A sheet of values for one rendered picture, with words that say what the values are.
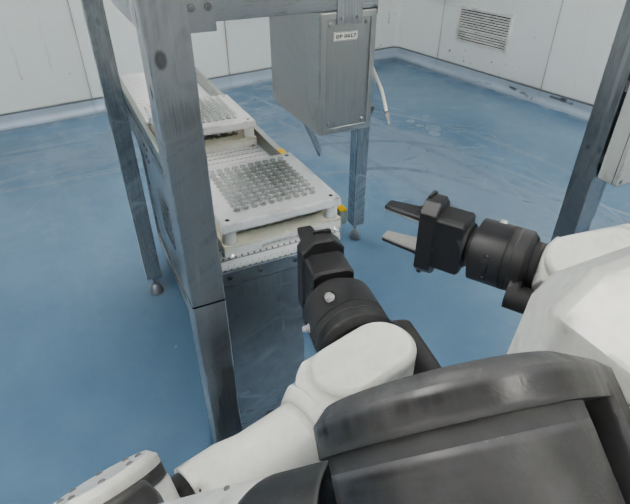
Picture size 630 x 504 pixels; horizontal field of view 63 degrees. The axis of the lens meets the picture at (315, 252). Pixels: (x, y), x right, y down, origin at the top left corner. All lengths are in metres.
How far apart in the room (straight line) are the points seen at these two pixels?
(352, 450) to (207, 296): 0.76
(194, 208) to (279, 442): 0.46
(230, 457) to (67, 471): 1.37
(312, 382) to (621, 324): 0.28
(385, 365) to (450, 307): 1.73
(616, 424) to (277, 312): 1.11
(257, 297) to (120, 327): 1.03
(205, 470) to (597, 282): 0.31
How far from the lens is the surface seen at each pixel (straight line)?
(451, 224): 0.71
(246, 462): 0.44
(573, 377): 0.18
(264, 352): 1.35
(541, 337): 0.27
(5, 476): 1.86
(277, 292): 1.24
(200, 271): 0.88
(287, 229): 0.99
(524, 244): 0.70
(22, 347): 2.24
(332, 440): 0.17
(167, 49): 0.73
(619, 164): 1.35
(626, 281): 0.26
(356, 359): 0.47
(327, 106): 0.91
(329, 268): 0.60
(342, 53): 0.89
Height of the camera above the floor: 1.39
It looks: 35 degrees down
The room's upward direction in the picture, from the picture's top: straight up
